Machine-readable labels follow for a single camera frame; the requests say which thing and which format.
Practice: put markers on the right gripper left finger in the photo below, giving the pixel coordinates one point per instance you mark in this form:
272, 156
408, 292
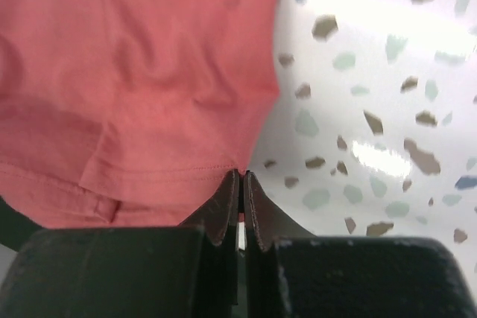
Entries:
220, 211

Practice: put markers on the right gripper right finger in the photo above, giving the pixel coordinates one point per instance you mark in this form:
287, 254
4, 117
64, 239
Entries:
265, 221

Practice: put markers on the salmon pink t shirt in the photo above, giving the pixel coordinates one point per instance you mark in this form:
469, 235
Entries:
129, 112

